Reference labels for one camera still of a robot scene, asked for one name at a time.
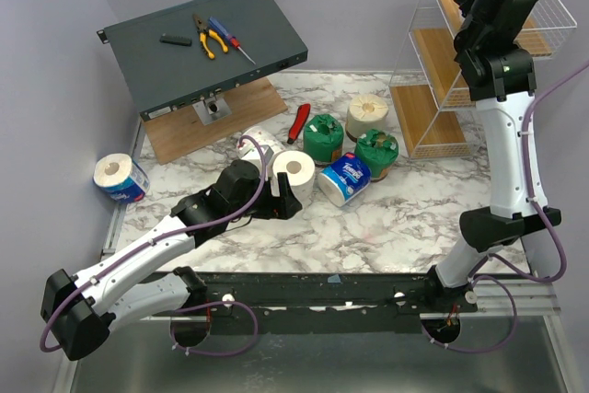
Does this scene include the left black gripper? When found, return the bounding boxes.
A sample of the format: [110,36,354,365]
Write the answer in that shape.
[229,173,302,221]

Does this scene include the floral roll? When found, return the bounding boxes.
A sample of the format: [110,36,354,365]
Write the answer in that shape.
[271,150,316,208]
[237,125,285,169]

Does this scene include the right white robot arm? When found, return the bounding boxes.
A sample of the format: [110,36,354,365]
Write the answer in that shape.
[423,0,567,312]

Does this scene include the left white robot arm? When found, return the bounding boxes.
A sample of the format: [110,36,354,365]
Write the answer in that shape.
[40,160,302,361]

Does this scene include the top wooden shelf board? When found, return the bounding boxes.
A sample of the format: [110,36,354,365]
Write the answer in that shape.
[437,0,553,57]

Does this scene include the wooden shelf board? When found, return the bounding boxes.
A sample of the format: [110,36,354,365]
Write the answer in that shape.
[411,29,474,110]
[437,0,553,57]
[390,85,471,160]

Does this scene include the middle wooden shelf board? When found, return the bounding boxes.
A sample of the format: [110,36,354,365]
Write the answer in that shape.
[411,29,474,110]

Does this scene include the bottom wooden shelf board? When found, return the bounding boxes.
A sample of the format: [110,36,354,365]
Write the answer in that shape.
[390,85,471,160]

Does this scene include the floral roll back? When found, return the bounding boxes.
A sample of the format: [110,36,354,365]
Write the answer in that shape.
[237,125,285,169]

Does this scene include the blue Tempo tissue roll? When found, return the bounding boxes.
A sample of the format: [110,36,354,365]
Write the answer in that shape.
[318,152,372,207]

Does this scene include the green wrapped roll left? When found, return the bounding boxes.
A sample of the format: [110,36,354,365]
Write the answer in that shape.
[303,114,344,167]

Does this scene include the green wrapped roll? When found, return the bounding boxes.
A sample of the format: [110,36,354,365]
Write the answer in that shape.
[354,129,399,181]
[303,114,344,167]

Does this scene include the red utility knife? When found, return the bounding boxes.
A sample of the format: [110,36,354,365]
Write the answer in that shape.
[287,103,311,144]

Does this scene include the green wrapped roll right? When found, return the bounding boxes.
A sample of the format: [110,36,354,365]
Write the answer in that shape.
[354,129,399,181]

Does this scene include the cream wrapped roll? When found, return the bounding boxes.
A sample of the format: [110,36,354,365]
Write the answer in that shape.
[345,94,389,142]

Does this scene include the wooden board under chassis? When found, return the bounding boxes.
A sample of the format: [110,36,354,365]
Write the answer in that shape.
[143,78,287,165]

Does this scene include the blue red screwdriver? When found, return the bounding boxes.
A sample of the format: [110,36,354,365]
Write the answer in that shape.
[208,17,256,64]

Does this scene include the blue wrapped roll far left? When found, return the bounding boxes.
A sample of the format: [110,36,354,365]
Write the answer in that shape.
[93,153,150,204]

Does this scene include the dark grey rack chassis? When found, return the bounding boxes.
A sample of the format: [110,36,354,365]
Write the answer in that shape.
[98,0,308,121]

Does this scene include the black bit holder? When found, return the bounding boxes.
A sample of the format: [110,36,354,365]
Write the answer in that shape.
[159,33,192,47]

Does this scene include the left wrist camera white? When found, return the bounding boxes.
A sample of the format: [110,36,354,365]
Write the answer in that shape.
[239,144,273,168]

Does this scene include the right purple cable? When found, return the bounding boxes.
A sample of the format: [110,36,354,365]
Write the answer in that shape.
[468,59,589,283]

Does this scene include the purple cable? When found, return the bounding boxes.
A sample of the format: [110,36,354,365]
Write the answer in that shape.
[468,59,589,283]
[40,134,269,353]

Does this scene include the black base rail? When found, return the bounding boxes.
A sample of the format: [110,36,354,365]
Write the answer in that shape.
[178,271,478,335]

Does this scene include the white wire shelf rack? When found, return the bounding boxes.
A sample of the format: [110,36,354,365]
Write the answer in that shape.
[389,0,577,160]

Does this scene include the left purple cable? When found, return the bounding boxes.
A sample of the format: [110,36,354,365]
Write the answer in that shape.
[40,134,269,353]

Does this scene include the yellow handled pliers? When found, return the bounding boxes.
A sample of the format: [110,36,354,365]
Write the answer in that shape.
[192,14,229,60]

